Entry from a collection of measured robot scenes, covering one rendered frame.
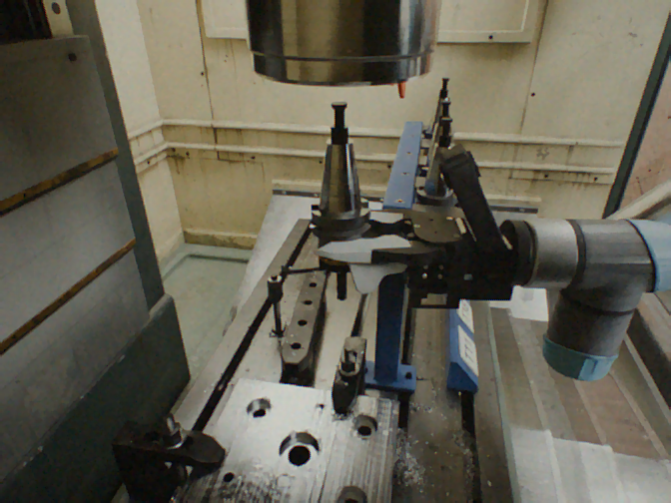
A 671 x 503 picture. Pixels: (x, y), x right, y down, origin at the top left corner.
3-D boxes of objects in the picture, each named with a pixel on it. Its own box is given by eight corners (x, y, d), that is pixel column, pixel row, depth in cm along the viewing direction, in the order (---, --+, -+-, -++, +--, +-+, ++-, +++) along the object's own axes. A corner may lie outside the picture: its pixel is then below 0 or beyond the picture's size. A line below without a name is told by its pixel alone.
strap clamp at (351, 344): (364, 388, 75) (367, 316, 67) (351, 459, 63) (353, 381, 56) (345, 385, 75) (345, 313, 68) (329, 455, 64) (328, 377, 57)
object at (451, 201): (421, 196, 70) (422, 180, 68) (461, 202, 68) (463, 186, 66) (410, 212, 65) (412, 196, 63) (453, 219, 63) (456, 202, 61)
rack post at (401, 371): (415, 370, 78) (432, 216, 64) (414, 393, 74) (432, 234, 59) (359, 362, 80) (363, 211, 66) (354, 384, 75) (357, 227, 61)
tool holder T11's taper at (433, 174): (426, 183, 67) (431, 139, 64) (456, 187, 66) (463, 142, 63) (419, 194, 64) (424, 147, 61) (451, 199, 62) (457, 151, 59)
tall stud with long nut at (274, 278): (288, 326, 88) (284, 271, 82) (283, 336, 86) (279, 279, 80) (274, 325, 89) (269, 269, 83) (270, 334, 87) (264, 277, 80)
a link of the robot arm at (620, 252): (674, 314, 47) (709, 242, 43) (563, 310, 47) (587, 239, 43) (631, 272, 54) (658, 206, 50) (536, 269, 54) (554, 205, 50)
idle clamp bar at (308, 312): (327, 300, 97) (327, 274, 93) (308, 393, 74) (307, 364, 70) (305, 298, 97) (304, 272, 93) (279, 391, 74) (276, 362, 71)
